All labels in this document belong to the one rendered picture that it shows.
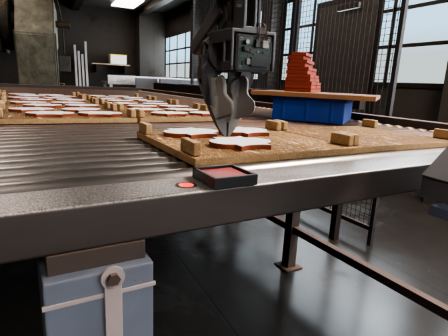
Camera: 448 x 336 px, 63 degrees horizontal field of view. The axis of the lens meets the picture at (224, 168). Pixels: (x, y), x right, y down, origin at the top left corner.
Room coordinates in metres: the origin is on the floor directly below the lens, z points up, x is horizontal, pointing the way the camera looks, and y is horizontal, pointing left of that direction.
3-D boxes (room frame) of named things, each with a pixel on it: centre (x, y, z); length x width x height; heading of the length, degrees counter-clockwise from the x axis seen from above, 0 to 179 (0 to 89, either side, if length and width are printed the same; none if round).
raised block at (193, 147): (0.66, 0.06, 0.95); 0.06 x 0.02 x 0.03; 30
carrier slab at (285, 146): (0.87, -0.04, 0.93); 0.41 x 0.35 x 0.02; 120
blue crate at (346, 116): (1.66, -0.39, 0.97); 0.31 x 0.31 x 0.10; 66
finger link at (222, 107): (0.54, 0.00, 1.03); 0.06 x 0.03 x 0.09; 31
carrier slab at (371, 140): (1.08, -0.40, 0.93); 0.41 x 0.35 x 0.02; 119
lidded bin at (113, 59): (11.14, 3.29, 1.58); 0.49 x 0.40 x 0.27; 117
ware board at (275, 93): (1.72, -0.43, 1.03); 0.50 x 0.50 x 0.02; 66
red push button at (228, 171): (0.55, 0.00, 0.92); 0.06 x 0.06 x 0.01; 30
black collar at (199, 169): (0.55, 0.00, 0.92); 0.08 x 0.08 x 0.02; 30
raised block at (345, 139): (0.85, -0.27, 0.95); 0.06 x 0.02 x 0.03; 30
